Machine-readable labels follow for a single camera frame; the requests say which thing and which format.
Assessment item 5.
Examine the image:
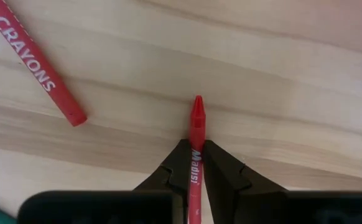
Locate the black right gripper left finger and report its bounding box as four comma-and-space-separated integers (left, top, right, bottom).
133, 139, 192, 224

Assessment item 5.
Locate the red crayon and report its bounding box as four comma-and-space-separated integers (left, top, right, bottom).
0, 0, 88, 128
187, 95, 207, 224

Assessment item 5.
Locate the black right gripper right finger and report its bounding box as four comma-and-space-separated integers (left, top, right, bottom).
203, 139, 287, 224

